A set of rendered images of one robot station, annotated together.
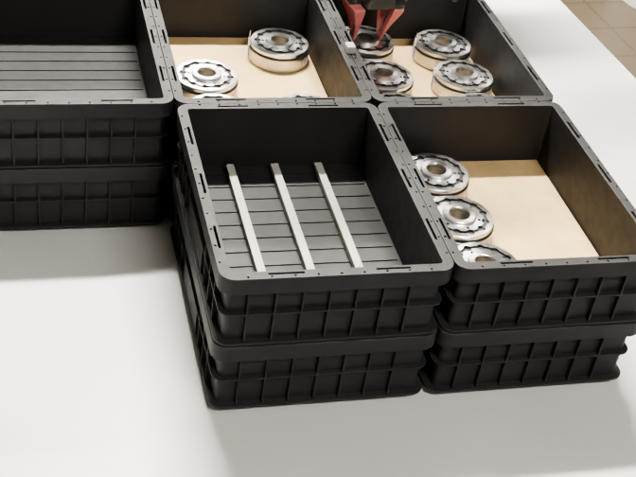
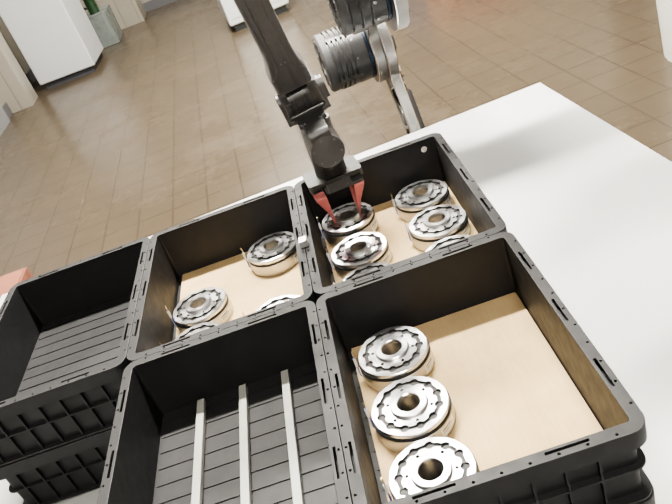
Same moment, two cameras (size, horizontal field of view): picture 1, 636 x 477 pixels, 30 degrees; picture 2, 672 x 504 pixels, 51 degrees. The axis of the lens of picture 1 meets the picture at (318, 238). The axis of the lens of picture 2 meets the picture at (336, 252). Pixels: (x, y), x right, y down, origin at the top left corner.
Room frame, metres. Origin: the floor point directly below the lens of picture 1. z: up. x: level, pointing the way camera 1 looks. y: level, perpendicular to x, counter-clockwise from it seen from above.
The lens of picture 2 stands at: (0.79, -0.42, 1.50)
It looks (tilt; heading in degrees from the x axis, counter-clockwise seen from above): 31 degrees down; 22
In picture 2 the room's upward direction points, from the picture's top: 21 degrees counter-clockwise
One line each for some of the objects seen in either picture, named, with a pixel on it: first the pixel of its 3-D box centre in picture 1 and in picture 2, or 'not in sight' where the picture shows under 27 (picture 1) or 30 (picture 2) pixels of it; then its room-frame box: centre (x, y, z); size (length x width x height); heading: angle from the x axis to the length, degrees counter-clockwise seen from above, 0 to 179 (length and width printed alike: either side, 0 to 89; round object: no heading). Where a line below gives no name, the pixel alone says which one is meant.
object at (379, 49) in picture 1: (365, 40); (347, 217); (1.88, -0.03, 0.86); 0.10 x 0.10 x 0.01
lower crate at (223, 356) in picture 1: (291, 278); not in sight; (1.32, 0.03, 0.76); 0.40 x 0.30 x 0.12; 19
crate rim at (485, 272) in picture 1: (511, 182); (450, 355); (1.41, -0.26, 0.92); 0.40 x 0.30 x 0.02; 19
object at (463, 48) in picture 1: (442, 44); (421, 194); (1.92, -0.16, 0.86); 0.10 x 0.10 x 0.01
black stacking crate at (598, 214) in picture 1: (503, 211); (459, 384); (1.41, -0.26, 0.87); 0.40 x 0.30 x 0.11; 19
